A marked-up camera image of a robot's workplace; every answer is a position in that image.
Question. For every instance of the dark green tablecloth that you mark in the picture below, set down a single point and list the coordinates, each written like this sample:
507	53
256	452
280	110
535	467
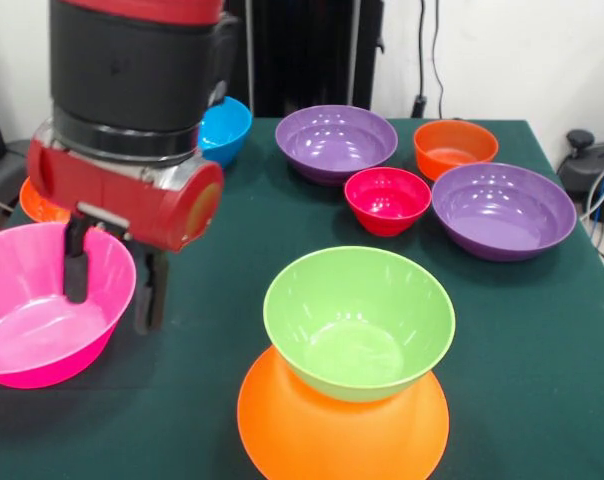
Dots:
182	400

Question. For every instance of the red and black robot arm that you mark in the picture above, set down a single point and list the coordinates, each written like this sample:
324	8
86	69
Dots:
132	65

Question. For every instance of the pink bowl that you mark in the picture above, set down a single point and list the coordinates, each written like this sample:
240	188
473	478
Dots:
27	325

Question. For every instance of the small crimson bowl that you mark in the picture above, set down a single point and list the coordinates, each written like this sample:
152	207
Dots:
387	205

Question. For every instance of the green bowl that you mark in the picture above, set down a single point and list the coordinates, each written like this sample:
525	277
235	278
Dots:
357	310

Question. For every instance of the large red-orange bowl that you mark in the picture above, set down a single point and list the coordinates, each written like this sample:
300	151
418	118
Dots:
37	207

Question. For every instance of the small red-orange bowl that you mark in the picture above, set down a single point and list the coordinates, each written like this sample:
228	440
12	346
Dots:
457	150

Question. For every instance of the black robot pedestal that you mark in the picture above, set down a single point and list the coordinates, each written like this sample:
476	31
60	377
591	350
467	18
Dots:
302	60

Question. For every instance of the blue bowl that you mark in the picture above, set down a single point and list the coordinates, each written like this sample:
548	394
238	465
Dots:
227	130

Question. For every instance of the purple bowl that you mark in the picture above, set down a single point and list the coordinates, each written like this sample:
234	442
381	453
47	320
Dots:
332	145
502	215

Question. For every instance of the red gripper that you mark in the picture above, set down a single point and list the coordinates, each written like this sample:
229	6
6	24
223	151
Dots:
147	215

